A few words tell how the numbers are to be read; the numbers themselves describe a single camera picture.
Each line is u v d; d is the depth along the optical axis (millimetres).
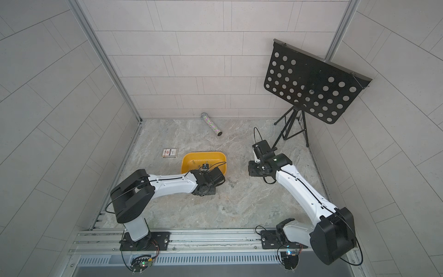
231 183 871
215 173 695
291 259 680
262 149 609
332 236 385
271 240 712
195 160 964
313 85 707
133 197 445
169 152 982
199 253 694
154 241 697
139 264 654
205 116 1151
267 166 549
